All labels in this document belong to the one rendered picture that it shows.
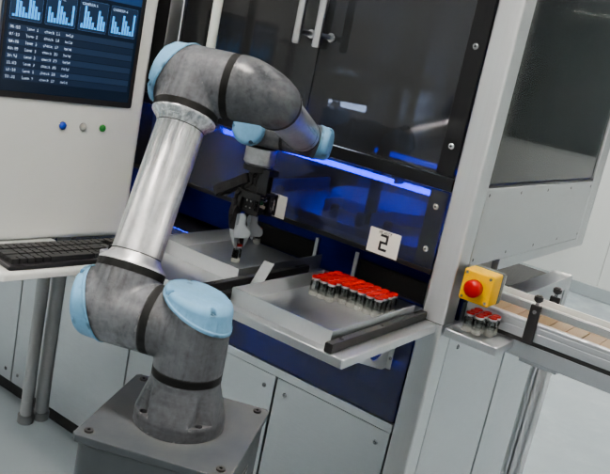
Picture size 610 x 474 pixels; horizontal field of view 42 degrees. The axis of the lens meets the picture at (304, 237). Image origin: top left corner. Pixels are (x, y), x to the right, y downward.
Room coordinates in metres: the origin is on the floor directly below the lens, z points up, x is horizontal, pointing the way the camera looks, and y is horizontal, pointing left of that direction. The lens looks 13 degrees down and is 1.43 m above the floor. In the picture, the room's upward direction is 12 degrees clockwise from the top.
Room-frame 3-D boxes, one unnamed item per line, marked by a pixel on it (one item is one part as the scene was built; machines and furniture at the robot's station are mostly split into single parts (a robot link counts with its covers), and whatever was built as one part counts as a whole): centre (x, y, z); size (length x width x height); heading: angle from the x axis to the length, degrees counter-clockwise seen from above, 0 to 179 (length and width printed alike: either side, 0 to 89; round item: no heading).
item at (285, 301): (1.65, -0.08, 0.90); 0.34 x 0.26 x 0.04; 146
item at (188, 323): (1.20, 0.15, 0.96); 0.13 x 0.12 x 0.14; 79
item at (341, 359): (1.78, 0.04, 0.87); 0.70 x 0.48 x 0.02; 57
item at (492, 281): (1.70, -0.41, 1.00); 0.08 x 0.07 x 0.07; 147
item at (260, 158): (1.88, 0.14, 1.15); 0.08 x 0.08 x 0.05
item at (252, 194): (1.87, 0.14, 1.07); 0.09 x 0.08 x 0.12; 57
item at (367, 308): (1.72, -0.12, 0.91); 0.18 x 0.02 x 0.05; 56
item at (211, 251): (1.93, 0.15, 0.90); 0.34 x 0.26 x 0.04; 147
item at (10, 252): (1.89, 0.57, 0.82); 0.40 x 0.14 x 0.02; 140
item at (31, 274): (1.93, 0.62, 0.79); 0.45 x 0.28 x 0.03; 140
